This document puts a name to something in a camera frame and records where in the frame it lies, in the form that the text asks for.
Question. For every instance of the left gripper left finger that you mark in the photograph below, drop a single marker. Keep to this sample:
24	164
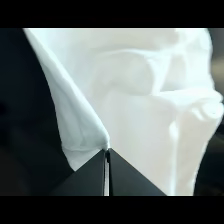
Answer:
87	181

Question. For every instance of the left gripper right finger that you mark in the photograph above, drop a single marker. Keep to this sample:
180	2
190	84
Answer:
130	181

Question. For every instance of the white garment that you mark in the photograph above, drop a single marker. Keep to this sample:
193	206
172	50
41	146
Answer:
133	100

